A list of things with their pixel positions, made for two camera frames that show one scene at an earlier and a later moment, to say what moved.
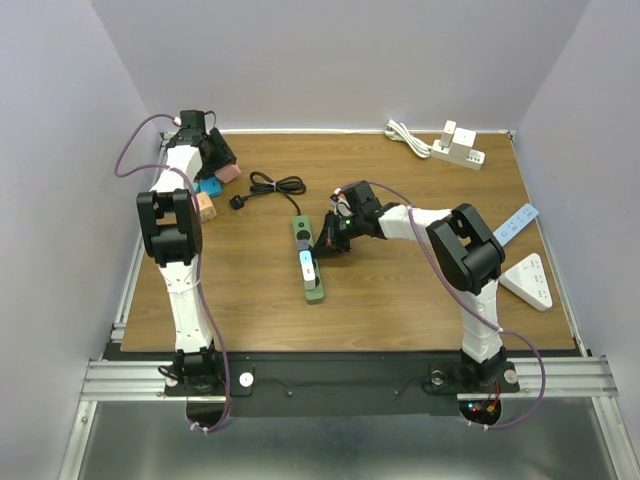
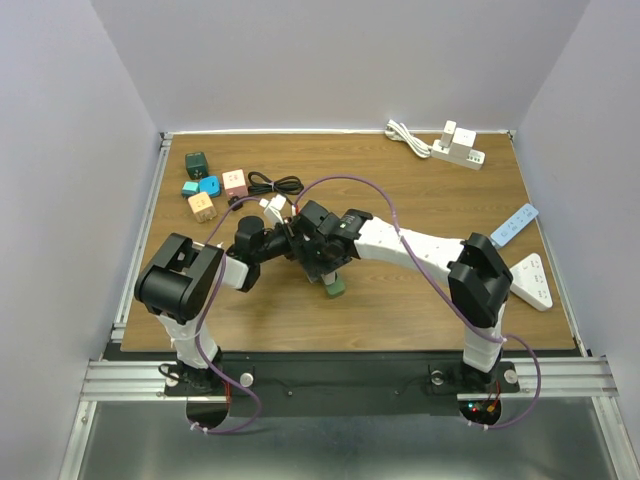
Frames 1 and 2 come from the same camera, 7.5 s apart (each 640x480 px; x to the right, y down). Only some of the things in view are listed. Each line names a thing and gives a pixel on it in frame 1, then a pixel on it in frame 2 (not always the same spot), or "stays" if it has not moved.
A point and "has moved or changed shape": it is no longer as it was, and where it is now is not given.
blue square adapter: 211,185 stays
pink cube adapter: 228,173 has moved or changed shape
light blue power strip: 520,219 stays
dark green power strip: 303,232 to 337,288
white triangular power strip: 528,280 stays
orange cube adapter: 206,207 stays
